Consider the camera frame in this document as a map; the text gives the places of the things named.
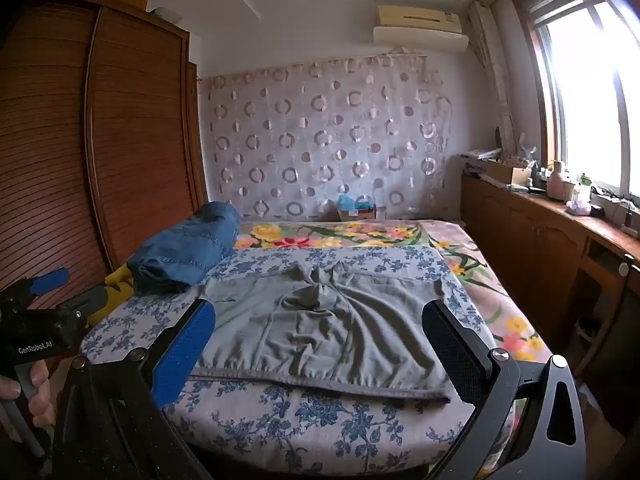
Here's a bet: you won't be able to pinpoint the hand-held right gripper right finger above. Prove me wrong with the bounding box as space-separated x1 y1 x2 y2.
421 300 587 480

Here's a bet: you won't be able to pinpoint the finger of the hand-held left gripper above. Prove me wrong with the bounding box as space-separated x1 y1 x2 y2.
64 286 112 322
22 267 71 298

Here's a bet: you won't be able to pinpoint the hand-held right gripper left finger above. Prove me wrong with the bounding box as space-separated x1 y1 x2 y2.
52 299 217 480

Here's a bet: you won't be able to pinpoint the grey-green pants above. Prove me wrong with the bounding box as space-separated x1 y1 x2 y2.
192 260 453 405

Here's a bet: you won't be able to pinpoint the person's left hand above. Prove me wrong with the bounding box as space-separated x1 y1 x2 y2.
0 360 57 433

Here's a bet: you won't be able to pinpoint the yellow cloth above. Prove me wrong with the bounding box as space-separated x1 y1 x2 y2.
102 265 136 322

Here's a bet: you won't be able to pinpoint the folded blue jeans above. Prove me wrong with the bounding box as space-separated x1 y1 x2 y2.
127 201 241 296

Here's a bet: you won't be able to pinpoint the blue floral bedspread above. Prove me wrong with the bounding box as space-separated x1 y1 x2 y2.
80 246 501 478

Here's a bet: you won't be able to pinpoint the wooden side cabinet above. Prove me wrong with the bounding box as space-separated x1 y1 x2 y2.
460 170 640 411

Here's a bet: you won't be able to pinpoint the wooden slatted wardrobe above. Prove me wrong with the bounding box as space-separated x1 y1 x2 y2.
0 0 208 311

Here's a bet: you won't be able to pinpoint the colourful flower bed sheet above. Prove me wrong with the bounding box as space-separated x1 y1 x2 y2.
235 219 546 361

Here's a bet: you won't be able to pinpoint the blue plastic bag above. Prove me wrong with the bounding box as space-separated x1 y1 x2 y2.
337 194 373 212

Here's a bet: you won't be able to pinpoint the open cardboard box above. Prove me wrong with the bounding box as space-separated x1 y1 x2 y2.
485 157 533 186

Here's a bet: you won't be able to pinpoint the stack of papers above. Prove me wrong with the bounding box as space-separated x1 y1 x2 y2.
460 149 503 176

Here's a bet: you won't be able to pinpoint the pink thermos jug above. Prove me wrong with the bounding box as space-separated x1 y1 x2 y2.
546 160 568 201

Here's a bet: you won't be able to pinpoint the circle-patterned curtain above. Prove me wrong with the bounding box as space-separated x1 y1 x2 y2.
200 50 453 221

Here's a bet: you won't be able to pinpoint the white window curtain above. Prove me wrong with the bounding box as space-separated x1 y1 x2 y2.
470 2 516 151

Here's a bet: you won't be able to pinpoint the window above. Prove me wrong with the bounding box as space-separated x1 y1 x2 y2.
515 0 640 211

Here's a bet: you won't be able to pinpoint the wall air conditioner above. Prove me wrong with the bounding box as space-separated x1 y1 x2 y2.
372 5 471 52

